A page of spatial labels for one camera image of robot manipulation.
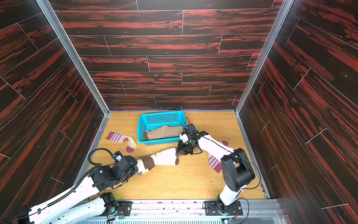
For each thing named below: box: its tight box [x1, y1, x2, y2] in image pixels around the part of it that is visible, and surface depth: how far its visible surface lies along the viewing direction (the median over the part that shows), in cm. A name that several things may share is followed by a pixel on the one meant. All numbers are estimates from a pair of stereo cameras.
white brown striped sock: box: [136, 147, 180, 176], surface depth 88 cm
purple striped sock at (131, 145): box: [105, 131, 138, 154], surface depth 103 cm
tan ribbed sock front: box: [143, 125, 184, 140], surface depth 103 cm
